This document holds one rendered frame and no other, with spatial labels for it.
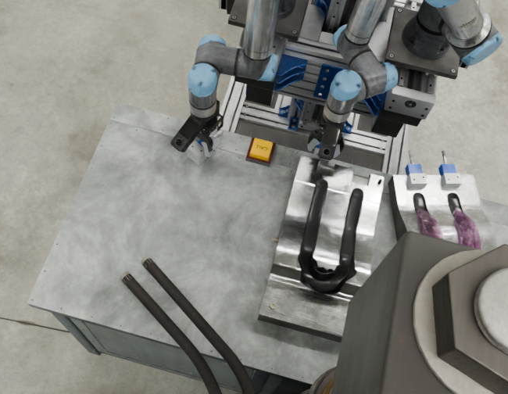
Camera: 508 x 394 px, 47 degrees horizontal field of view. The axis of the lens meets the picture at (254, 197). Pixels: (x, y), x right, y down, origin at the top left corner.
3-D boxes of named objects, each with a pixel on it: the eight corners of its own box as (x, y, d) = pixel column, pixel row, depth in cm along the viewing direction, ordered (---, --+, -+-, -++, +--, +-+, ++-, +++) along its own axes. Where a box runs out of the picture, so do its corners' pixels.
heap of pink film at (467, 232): (409, 209, 174) (418, 197, 167) (466, 208, 175) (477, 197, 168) (424, 292, 163) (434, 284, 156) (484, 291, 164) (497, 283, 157)
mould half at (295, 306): (297, 169, 184) (303, 147, 172) (377, 190, 182) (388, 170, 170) (257, 319, 162) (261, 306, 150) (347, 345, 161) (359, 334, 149)
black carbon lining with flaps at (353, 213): (315, 180, 175) (320, 165, 166) (366, 194, 174) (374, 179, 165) (288, 287, 159) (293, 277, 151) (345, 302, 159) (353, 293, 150)
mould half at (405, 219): (388, 183, 184) (398, 166, 174) (466, 182, 186) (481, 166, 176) (413, 342, 162) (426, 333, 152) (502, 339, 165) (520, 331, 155)
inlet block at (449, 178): (432, 155, 186) (438, 146, 181) (447, 155, 187) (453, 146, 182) (439, 191, 181) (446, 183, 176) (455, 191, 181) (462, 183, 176)
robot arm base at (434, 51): (405, 16, 183) (415, -8, 174) (452, 27, 182) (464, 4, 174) (398, 52, 177) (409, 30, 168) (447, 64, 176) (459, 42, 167)
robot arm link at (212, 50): (238, 55, 163) (232, 86, 159) (199, 48, 163) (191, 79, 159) (240, 36, 156) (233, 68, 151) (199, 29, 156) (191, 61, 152)
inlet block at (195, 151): (216, 130, 188) (216, 121, 183) (227, 140, 186) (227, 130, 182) (187, 155, 183) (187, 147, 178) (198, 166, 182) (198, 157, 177)
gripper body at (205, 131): (223, 128, 174) (224, 105, 163) (203, 145, 170) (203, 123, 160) (205, 112, 175) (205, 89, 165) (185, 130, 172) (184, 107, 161)
